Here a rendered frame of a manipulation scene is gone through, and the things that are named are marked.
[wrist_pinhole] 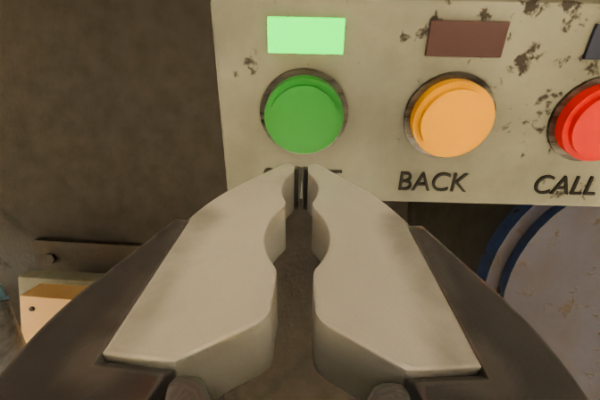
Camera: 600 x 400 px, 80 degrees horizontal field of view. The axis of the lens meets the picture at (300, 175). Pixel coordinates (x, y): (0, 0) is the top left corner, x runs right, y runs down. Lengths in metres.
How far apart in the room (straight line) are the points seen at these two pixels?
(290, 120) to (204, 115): 0.65
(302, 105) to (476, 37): 0.09
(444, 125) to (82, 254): 0.87
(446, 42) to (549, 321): 0.37
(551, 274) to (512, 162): 0.25
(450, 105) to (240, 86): 0.10
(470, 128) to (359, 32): 0.07
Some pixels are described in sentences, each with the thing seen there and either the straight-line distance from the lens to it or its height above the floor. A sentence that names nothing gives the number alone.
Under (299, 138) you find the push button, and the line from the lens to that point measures 0.18.
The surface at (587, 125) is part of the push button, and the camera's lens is 0.23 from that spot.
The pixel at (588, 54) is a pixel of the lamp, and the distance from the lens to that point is 0.22.
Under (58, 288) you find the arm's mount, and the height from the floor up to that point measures 0.14.
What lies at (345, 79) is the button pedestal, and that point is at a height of 0.61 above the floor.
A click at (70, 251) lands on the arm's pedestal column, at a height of 0.02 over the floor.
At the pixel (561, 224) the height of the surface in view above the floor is 0.43.
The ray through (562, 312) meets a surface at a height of 0.43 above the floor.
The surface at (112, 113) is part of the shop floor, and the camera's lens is 0.90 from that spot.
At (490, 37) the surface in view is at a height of 0.62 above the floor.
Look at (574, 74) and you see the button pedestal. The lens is 0.23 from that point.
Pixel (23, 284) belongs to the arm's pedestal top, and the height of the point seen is 0.12.
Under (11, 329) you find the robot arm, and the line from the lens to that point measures 0.68.
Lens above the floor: 0.79
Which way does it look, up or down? 81 degrees down
